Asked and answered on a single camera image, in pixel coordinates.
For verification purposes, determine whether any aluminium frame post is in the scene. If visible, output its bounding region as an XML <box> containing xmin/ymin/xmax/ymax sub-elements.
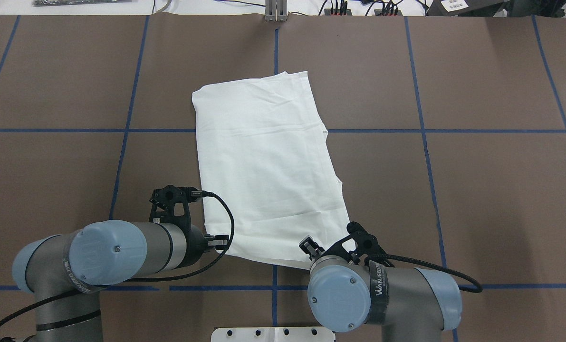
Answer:
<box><xmin>265</xmin><ymin>0</ymin><xmax>288</xmax><ymax>22</ymax></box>

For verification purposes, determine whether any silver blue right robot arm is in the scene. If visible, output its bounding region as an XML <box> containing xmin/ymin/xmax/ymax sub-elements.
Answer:
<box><xmin>299</xmin><ymin>234</ymin><xmax>463</xmax><ymax>342</ymax></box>

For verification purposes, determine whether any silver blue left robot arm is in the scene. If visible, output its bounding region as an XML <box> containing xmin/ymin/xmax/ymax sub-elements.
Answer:
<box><xmin>0</xmin><ymin>219</ymin><xmax>232</xmax><ymax>342</ymax></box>

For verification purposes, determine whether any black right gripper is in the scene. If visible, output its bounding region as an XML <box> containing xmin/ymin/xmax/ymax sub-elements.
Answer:
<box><xmin>299</xmin><ymin>236</ymin><xmax>352</xmax><ymax>266</ymax></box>

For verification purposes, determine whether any white long-sleeve printed shirt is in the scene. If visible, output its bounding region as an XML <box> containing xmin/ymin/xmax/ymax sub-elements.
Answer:
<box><xmin>192</xmin><ymin>71</ymin><xmax>349</xmax><ymax>270</ymax></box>

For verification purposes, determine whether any black cable bundle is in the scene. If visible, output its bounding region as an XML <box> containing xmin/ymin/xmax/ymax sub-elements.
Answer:
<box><xmin>319</xmin><ymin>0</ymin><xmax>430</xmax><ymax>17</ymax></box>

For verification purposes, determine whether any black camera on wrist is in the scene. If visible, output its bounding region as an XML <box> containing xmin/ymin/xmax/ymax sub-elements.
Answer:
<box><xmin>149</xmin><ymin>185</ymin><xmax>211</xmax><ymax>228</ymax></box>

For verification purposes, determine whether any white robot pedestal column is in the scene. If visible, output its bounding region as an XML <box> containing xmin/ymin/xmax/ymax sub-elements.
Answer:
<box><xmin>211</xmin><ymin>326</ymin><xmax>336</xmax><ymax>342</ymax></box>

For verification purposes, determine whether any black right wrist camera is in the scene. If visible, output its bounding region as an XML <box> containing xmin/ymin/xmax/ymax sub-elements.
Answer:
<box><xmin>334</xmin><ymin>221</ymin><xmax>386</xmax><ymax>265</ymax></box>

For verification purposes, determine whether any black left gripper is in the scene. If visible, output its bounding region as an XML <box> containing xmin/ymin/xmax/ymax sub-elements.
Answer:
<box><xmin>186</xmin><ymin>225</ymin><xmax>230</xmax><ymax>266</ymax></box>

